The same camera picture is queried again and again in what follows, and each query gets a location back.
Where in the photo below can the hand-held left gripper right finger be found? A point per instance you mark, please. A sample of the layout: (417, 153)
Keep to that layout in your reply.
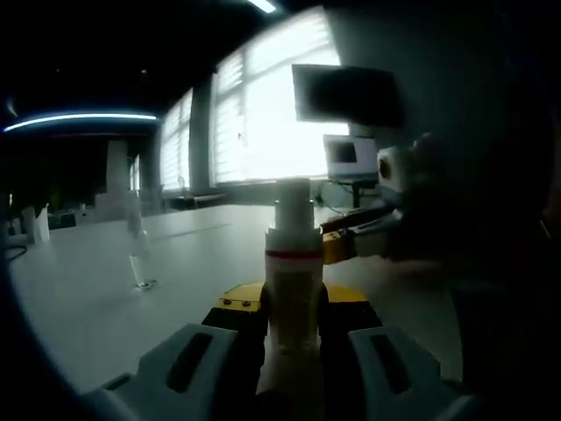
(377, 359)

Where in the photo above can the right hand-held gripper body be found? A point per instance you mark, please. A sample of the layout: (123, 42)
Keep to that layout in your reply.
(399, 171)

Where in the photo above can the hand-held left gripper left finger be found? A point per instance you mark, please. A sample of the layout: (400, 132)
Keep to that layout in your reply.
(206, 351)

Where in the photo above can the white pump bottle red label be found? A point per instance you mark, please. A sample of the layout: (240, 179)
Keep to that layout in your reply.
(293, 307)

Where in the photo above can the clear pump bottle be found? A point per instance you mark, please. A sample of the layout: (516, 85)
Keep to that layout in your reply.
(140, 254)

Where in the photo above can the black screen stand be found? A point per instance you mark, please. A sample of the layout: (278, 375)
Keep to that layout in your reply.
(357, 195)

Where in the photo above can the white framed laptop screen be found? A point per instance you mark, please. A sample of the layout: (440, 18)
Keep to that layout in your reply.
(364, 158)

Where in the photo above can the hanging dark monitor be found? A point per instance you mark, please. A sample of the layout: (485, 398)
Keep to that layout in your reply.
(350, 96)

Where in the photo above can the row of bright windows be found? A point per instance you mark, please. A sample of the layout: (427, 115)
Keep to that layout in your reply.
(271, 131)

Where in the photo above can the white square pillar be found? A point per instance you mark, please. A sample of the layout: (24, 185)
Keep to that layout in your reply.
(118, 166)

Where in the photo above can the green plant in white pot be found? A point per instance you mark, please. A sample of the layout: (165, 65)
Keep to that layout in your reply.
(37, 228)

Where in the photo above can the long curved ceiling light strip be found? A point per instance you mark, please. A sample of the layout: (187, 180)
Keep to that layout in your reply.
(263, 5)

